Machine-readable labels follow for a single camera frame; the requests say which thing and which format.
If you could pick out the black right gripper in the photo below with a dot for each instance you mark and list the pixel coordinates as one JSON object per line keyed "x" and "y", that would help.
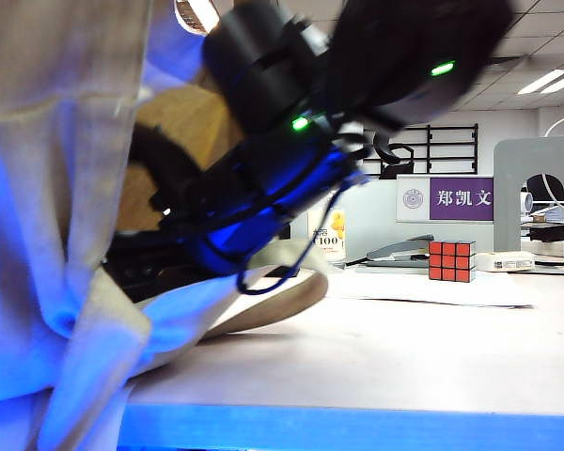
{"x": 244, "y": 221}

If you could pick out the beige printed canvas tote bag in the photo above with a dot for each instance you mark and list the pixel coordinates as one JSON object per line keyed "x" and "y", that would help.
{"x": 37, "y": 188}

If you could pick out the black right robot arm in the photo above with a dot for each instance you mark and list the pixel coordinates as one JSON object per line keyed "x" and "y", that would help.
{"x": 404, "y": 47}

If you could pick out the clear C100 drink bottle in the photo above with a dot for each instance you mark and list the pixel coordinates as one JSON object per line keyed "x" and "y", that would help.
{"x": 331, "y": 235}

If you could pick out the frosted glass desk partition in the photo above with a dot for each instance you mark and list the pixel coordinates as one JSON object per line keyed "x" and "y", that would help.
{"x": 371, "y": 221}

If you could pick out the black office chair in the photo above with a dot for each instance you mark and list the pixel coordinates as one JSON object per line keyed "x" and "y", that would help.
{"x": 385, "y": 155}

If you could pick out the grey stapler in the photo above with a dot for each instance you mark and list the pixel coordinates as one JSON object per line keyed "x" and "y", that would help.
{"x": 399, "y": 249}

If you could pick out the thin white paper sheet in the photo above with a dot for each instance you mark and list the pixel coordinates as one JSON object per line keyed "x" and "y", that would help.
{"x": 427, "y": 291}

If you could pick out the purple and white nameplate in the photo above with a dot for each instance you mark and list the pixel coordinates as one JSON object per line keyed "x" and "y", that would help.
{"x": 460, "y": 198}

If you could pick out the Rubik's cube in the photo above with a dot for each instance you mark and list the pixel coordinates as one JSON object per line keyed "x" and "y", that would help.
{"x": 451, "y": 263}

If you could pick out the blue table edge strip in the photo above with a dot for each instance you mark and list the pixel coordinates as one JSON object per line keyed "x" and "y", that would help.
{"x": 357, "y": 430}

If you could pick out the grey metal bookend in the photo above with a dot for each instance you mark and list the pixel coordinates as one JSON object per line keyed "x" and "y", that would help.
{"x": 506, "y": 188}

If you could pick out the small white flat box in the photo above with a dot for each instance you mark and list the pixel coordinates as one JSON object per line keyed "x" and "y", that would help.
{"x": 505, "y": 262}

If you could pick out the small white round device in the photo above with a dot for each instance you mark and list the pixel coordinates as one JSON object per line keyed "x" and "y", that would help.
{"x": 527, "y": 202}

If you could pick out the black wall shelf rack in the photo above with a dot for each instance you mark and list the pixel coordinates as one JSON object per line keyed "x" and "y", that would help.
{"x": 429, "y": 150}

